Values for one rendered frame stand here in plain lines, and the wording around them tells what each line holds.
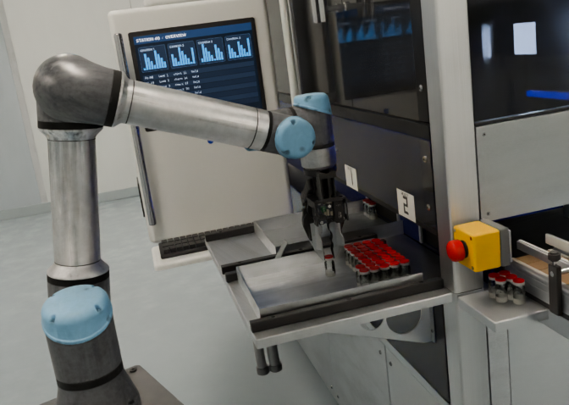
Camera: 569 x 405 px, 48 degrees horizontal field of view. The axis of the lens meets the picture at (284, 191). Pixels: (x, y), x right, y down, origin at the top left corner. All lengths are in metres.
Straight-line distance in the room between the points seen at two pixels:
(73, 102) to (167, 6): 1.04
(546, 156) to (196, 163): 1.17
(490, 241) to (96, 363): 0.72
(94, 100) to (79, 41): 5.56
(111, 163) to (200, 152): 4.62
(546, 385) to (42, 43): 5.81
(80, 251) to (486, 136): 0.79
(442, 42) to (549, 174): 0.35
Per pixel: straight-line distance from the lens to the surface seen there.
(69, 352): 1.16
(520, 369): 1.46
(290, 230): 1.80
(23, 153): 6.73
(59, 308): 1.17
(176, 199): 2.13
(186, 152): 2.10
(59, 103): 1.10
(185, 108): 1.10
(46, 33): 6.65
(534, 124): 1.31
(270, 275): 1.49
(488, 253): 1.20
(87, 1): 6.64
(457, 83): 1.22
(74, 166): 1.22
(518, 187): 1.32
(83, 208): 1.24
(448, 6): 1.21
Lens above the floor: 1.42
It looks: 14 degrees down
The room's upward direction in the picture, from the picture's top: 8 degrees counter-clockwise
